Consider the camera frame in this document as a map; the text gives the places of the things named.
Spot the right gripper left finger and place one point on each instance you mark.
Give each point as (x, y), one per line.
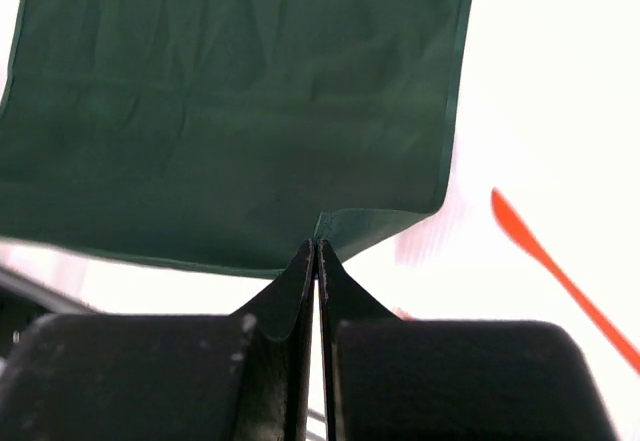
(243, 376)

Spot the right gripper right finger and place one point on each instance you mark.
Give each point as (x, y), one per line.
(390, 379)

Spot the dark green cloth napkin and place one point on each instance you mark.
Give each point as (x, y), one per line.
(217, 135)

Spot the orange plastic knife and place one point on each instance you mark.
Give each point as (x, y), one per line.
(519, 233)

